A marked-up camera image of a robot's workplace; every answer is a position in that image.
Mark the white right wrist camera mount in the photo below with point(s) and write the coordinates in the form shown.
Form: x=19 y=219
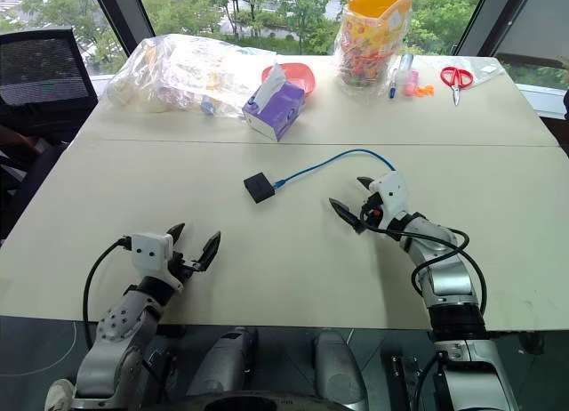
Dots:
x=392 y=193

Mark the pink plastic dish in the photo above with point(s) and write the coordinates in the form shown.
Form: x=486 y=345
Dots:
x=298 y=75

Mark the dark rounded robot base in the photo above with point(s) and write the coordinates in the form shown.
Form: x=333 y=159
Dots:
x=249 y=403

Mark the purple tissue box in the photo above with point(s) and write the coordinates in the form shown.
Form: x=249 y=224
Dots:
x=278 y=110

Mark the pink small tube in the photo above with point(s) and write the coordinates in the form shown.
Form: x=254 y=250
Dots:
x=411 y=84

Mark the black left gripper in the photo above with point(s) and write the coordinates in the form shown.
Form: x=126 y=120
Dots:
x=183 y=264

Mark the orange small clip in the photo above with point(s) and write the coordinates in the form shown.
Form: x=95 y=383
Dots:
x=425 y=91

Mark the blue pen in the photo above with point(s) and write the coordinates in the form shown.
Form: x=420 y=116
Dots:
x=393 y=85

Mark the clear small bottle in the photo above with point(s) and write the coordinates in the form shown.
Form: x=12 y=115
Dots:
x=405 y=64

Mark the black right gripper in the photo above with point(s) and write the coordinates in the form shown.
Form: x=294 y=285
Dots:
x=372 y=208

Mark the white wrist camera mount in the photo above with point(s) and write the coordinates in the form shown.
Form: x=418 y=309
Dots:
x=150 y=251
x=392 y=193

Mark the flat clear plastic bag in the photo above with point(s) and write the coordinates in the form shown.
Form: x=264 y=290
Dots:
x=484 y=70

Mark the black mesh office chair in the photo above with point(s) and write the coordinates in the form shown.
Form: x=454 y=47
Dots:
x=42 y=73

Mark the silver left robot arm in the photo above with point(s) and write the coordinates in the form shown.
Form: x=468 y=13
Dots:
x=116 y=340

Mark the small black square box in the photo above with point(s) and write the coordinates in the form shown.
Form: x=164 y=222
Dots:
x=259 y=187

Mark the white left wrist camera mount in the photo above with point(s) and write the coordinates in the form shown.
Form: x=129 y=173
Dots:
x=150 y=251

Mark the dark window frame pillar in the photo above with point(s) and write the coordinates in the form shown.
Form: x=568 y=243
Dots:
x=493 y=15
x=122 y=15

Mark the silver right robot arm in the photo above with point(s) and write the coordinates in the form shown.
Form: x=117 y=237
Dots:
x=446 y=277

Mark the clear plastic bag with items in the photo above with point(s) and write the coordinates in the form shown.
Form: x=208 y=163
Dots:
x=178 y=73

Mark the white shoe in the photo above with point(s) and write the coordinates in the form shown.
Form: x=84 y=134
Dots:
x=58 y=395

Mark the bagged candy jar orange lid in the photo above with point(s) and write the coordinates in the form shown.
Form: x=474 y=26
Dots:
x=369 y=33

